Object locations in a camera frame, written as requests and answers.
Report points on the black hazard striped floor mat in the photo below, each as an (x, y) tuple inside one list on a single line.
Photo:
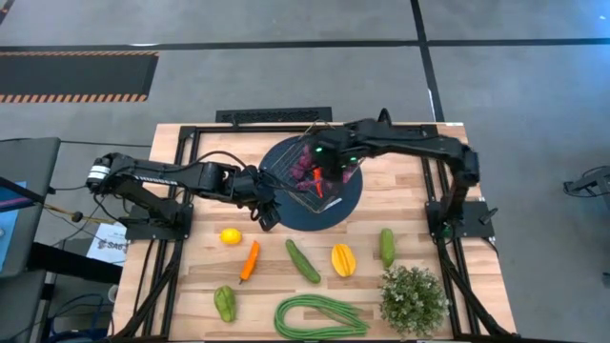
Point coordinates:
[(71, 74)]

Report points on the green bell pepper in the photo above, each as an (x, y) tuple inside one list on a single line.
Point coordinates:
[(225, 304)]

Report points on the yellow star fruit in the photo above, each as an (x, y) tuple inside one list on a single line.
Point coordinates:
[(343, 260)]

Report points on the artificial potted plant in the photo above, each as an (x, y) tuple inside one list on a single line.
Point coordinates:
[(413, 300)]

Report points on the long dark green cucumber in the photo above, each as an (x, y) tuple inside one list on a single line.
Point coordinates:
[(302, 262)]

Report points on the black table frame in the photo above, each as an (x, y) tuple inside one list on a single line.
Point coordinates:
[(186, 157)]

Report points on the small red chili pepper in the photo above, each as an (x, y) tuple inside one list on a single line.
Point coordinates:
[(318, 188)]

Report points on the short green cucumber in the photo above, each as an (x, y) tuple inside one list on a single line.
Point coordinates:
[(387, 248)]

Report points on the round dark blue placemat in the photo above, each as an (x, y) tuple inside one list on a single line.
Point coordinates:
[(295, 216)]

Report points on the grey side table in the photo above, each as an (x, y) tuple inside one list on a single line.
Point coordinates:
[(28, 162)]

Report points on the long orange carrot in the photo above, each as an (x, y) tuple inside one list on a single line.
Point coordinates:
[(250, 262)]

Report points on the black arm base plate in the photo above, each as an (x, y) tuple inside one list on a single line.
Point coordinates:
[(143, 228), (476, 219)]

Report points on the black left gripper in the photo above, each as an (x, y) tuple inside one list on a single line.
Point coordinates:
[(255, 188)]

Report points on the black floor grille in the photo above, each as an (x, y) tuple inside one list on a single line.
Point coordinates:
[(274, 115)]

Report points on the green long bean bundle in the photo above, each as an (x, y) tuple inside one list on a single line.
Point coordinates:
[(314, 333)]

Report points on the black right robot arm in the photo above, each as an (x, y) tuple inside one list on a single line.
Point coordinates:
[(414, 138)]

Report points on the purple dragon fruit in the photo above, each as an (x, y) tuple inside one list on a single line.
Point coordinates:
[(300, 171)]

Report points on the black curved bracket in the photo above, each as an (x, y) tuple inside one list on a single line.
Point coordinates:
[(384, 116)]

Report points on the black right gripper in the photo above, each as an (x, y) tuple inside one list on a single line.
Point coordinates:
[(336, 155)]

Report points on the white printed paper sheet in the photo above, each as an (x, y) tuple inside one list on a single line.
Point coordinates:
[(109, 245)]

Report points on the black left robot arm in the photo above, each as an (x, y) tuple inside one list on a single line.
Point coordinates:
[(157, 174)]

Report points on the yellow lemon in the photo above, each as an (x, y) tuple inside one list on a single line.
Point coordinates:
[(231, 236)]

